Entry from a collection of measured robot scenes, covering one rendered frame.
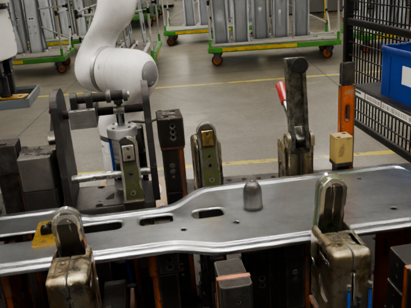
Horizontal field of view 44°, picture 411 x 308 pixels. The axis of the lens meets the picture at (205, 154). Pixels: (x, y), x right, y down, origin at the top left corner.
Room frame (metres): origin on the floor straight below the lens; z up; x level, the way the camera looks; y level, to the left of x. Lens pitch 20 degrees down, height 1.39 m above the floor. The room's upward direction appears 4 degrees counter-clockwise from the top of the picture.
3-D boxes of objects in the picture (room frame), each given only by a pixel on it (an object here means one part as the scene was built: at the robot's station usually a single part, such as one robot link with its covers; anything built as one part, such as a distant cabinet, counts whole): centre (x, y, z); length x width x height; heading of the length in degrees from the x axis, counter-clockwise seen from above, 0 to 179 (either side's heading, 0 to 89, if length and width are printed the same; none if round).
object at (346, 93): (0.96, -0.28, 0.95); 0.03 x 0.01 x 0.50; 97
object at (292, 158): (0.96, -0.18, 0.88); 0.07 x 0.06 x 0.35; 7
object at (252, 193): (0.78, -0.07, 1.02); 0.03 x 0.03 x 0.07
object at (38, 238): (0.74, 0.26, 1.01); 0.08 x 0.04 x 0.01; 7
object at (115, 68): (1.33, 0.20, 1.09); 0.19 x 0.12 x 0.24; 57
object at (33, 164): (0.93, 0.32, 0.89); 0.13 x 0.11 x 0.38; 7
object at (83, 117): (0.96, 0.19, 0.94); 0.18 x 0.13 x 0.49; 97
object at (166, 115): (0.98, 0.07, 0.91); 0.07 x 0.05 x 0.42; 7
